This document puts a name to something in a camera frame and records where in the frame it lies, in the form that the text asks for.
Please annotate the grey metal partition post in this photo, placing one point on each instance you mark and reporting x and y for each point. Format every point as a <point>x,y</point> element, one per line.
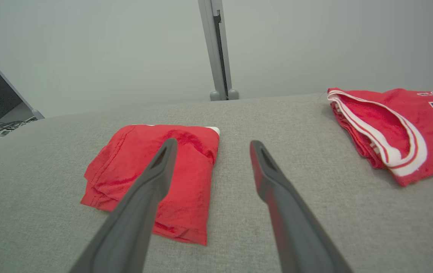
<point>209,45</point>

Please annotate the red garment with white bands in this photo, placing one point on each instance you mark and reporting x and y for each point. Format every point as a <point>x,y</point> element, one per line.
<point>190,189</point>

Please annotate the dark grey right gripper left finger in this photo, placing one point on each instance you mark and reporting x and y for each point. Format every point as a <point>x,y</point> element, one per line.
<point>137,220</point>

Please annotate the red white numbered jersey shirt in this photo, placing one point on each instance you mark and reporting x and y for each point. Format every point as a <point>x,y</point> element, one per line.
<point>421,144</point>

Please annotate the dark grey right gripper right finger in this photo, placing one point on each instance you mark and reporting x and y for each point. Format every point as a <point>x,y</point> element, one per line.
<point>292,227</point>

